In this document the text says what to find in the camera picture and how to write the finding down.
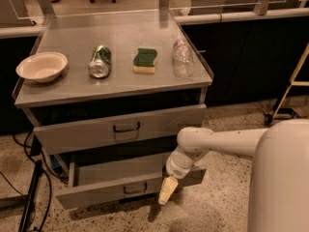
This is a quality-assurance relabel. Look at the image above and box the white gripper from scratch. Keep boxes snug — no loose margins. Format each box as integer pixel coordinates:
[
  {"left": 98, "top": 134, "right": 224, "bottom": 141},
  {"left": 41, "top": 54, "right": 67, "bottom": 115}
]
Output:
[{"left": 158, "top": 146, "right": 210, "bottom": 205}]

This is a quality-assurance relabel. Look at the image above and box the grey drawer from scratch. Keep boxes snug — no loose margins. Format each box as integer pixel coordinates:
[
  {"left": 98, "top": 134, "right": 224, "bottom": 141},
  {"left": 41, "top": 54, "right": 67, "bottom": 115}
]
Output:
[
  {"left": 34, "top": 103, "right": 206, "bottom": 155},
  {"left": 54, "top": 152, "right": 208, "bottom": 211}
]

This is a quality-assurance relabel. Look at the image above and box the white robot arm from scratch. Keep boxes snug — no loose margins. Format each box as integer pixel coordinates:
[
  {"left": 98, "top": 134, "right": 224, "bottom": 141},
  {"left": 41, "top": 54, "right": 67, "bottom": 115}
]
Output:
[{"left": 158, "top": 119, "right": 309, "bottom": 232}]

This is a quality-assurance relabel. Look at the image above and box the grey top drawer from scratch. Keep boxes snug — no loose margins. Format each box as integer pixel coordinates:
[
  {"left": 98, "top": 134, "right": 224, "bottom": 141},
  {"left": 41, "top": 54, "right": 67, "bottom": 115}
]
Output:
[{"left": 34, "top": 103, "right": 206, "bottom": 155}]

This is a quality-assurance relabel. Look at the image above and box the grey metal drawer cabinet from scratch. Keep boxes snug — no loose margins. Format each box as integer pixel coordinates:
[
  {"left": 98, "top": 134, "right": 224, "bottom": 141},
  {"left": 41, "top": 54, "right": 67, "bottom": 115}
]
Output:
[{"left": 12, "top": 9, "right": 215, "bottom": 207}]

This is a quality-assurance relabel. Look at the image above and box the green yellow sponge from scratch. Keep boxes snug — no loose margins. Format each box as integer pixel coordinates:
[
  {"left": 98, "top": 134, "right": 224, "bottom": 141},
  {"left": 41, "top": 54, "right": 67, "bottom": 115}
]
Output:
[{"left": 133, "top": 48, "right": 157, "bottom": 73}]

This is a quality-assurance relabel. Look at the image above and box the clear plastic bottle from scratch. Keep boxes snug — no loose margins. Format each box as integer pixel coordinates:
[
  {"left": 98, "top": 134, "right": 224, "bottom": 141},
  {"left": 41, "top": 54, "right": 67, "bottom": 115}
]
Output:
[{"left": 173, "top": 39, "right": 194, "bottom": 76}]

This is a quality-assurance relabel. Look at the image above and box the green soda can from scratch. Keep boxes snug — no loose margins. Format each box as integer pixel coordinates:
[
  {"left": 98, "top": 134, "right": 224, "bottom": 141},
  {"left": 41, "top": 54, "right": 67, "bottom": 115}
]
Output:
[{"left": 88, "top": 44, "right": 111, "bottom": 78}]

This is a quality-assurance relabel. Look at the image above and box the black stand leg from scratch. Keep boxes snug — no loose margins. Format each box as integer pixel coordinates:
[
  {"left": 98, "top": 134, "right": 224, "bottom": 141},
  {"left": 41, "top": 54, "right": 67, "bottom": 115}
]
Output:
[{"left": 18, "top": 160, "right": 42, "bottom": 232}]

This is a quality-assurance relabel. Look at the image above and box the white bowl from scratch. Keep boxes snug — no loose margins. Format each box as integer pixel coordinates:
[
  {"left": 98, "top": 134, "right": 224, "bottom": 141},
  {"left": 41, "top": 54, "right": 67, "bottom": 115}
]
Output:
[{"left": 15, "top": 52, "right": 68, "bottom": 83}]

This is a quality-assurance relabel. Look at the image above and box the black floor cable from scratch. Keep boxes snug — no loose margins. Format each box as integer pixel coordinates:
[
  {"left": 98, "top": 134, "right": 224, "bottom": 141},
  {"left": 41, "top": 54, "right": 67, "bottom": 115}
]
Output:
[{"left": 12, "top": 130, "right": 70, "bottom": 232}]

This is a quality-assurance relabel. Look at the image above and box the yellow wheeled cart frame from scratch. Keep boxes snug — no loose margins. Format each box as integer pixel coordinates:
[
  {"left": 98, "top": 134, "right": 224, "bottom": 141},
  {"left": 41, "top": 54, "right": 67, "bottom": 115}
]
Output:
[{"left": 264, "top": 43, "right": 309, "bottom": 125}]

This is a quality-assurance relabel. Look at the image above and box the white horizontal rail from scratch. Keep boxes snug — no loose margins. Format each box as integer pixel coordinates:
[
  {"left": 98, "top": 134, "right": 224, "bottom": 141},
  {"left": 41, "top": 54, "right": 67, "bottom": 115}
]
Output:
[{"left": 174, "top": 8, "right": 309, "bottom": 25}]

